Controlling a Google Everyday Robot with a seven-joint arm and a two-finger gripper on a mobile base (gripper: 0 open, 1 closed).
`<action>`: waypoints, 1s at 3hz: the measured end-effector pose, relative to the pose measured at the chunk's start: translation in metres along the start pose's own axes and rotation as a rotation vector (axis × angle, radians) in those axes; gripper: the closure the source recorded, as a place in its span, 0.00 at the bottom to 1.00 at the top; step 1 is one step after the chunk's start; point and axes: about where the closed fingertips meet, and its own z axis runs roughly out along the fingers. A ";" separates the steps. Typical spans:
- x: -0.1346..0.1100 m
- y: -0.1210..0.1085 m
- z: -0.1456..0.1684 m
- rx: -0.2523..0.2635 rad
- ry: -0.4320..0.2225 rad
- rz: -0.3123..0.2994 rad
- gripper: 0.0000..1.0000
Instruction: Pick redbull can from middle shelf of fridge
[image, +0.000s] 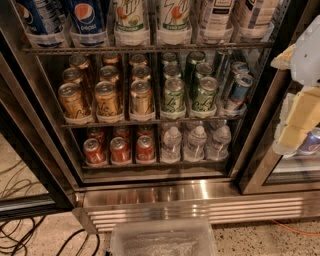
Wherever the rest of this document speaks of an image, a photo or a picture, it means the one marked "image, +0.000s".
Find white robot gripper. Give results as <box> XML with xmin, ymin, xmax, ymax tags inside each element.
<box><xmin>271</xmin><ymin>15</ymin><xmax>320</xmax><ymax>149</ymax></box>

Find purple can right compartment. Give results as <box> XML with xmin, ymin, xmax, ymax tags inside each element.
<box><xmin>298</xmin><ymin>127</ymin><xmax>320</xmax><ymax>155</ymax></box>

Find open glass fridge door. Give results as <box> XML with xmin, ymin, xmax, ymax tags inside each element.
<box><xmin>232</xmin><ymin>0</ymin><xmax>320</xmax><ymax>194</ymax></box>

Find front right green can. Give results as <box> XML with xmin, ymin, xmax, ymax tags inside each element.
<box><xmin>192</xmin><ymin>77</ymin><xmax>219</xmax><ymax>112</ymax></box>

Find middle row right green can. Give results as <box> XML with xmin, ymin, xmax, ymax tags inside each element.
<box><xmin>193</xmin><ymin>62</ymin><xmax>213</xmax><ymax>83</ymax></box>

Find row green can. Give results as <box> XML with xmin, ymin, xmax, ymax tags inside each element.
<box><xmin>163</xmin><ymin>64</ymin><xmax>182</xmax><ymax>80</ymax></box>
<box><xmin>193</xmin><ymin>62</ymin><xmax>213</xmax><ymax>83</ymax></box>

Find front left green can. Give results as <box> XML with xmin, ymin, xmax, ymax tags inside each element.
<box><xmin>162</xmin><ymin>78</ymin><xmax>184</xmax><ymax>113</ymax></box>

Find middle row left green can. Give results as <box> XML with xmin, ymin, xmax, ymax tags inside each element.
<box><xmin>163</xmin><ymin>64</ymin><xmax>182</xmax><ymax>80</ymax></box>

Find row gold can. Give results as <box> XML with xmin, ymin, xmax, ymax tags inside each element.
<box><xmin>99</xmin><ymin>65</ymin><xmax>120</xmax><ymax>86</ymax></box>
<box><xmin>132</xmin><ymin>65</ymin><xmax>151</xmax><ymax>81</ymax></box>
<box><xmin>62</xmin><ymin>67</ymin><xmax>86</xmax><ymax>92</ymax></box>

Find front right red can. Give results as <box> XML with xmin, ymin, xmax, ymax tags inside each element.
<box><xmin>136</xmin><ymin>135</ymin><xmax>155</xmax><ymax>161</ymax></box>

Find red can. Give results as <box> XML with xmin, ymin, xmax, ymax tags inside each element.
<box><xmin>83</xmin><ymin>138</ymin><xmax>106</xmax><ymax>164</ymax></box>
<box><xmin>110</xmin><ymin>137</ymin><xmax>130</xmax><ymax>162</ymax></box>
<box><xmin>136</xmin><ymin>135</ymin><xmax>155</xmax><ymax>161</ymax></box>

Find front middle red can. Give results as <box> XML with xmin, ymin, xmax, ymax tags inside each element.
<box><xmin>110</xmin><ymin>137</ymin><xmax>130</xmax><ymax>162</ymax></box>

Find front left red can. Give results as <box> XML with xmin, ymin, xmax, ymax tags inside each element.
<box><xmin>83</xmin><ymin>138</ymin><xmax>106</xmax><ymax>164</ymax></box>

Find front left gold can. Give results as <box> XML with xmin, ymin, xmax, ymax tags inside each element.
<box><xmin>58</xmin><ymin>83</ymin><xmax>89</xmax><ymax>119</ymax></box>

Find middle row left gold can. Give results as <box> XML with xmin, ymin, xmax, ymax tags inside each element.
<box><xmin>62</xmin><ymin>67</ymin><xmax>86</xmax><ymax>92</ymax></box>

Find steel fridge base grille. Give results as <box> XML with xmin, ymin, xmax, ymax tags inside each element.
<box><xmin>72</xmin><ymin>180</ymin><xmax>320</xmax><ymax>234</ymax></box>

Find right white label bottle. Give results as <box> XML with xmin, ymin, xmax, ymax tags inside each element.
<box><xmin>234</xmin><ymin>0</ymin><xmax>280</xmax><ymax>29</ymax></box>

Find white label bottle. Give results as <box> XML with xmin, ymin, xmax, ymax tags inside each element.
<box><xmin>234</xmin><ymin>0</ymin><xmax>280</xmax><ymax>29</ymax></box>
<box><xmin>199</xmin><ymin>0</ymin><xmax>235</xmax><ymax>31</ymax></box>

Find right water bottle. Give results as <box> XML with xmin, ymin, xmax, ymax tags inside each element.
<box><xmin>206</xmin><ymin>125</ymin><xmax>231</xmax><ymax>161</ymax></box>

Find water bottle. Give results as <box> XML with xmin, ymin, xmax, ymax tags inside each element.
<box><xmin>206</xmin><ymin>125</ymin><xmax>231</xmax><ymax>161</ymax></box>
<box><xmin>161</xmin><ymin>126</ymin><xmax>182</xmax><ymax>163</ymax></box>
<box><xmin>184</xmin><ymin>126</ymin><xmax>207</xmax><ymax>162</ymax></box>

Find left white label bottle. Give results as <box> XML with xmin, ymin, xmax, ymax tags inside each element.
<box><xmin>199</xmin><ymin>0</ymin><xmax>235</xmax><ymax>31</ymax></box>

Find middle water bottle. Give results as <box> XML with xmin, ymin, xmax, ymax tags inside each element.
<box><xmin>184</xmin><ymin>126</ymin><xmax>207</xmax><ymax>162</ymax></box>

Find left water bottle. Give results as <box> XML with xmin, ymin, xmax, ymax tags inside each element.
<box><xmin>161</xmin><ymin>126</ymin><xmax>182</xmax><ymax>163</ymax></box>

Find right 7up bottle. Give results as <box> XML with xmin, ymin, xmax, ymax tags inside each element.
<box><xmin>157</xmin><ymin>0</ymin><xmax>191</xmax><ymax>31</ymax></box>

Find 7up bottle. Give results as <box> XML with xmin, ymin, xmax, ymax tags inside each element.
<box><xmin>116</xmin><ymin>0</ymin><xmax>144</xmax><ymax>32</ymax></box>
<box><xmin>157</xmin><ymin>0</ymin><xmax>191</xmax><ymax>31</ymax></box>

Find left 7up bottle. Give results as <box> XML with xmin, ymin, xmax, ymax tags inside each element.
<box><xmin>116</xmin><ymin>0</ymin><xmax>144</xmax><ymax>32</ymax></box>

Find clear plastic bin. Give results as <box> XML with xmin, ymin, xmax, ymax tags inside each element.
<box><xmin>110</xmin><ymin>218</ymin><xmax>218</xmax><ymax>256</ymax></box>

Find right pepsi bottle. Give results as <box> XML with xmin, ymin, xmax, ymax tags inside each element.
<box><xmin>67</xmin><ymin>0</ymin><xmax>105</xmax><ymax>34</ymax></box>

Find pepsi bottle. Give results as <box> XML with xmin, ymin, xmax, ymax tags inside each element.
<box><xmin>15</xmin><ymin>0</ymin><xmax>62</xmax><ymax>35</ymax></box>
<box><xmin>67</xmin><ymin>0</ymin><xmax>105</xmax><ymax>34</ymax></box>

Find left pepsi bottle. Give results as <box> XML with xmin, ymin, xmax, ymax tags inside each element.
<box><xmin>15</xmin><ymin>0</ymin><xmax>62</xmax><ymax>35</ymax></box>

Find orange floor cable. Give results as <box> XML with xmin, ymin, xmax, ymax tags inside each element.
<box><xmin>271</xmin><ymin>219</ymin><xmax>320</xmax><ymax>237</ymax></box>

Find black floor cables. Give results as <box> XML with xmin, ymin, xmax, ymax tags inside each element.
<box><xmin>0</xmin><ymin>159</ymin><xmax>101</xmax><ymax>256</ymax></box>

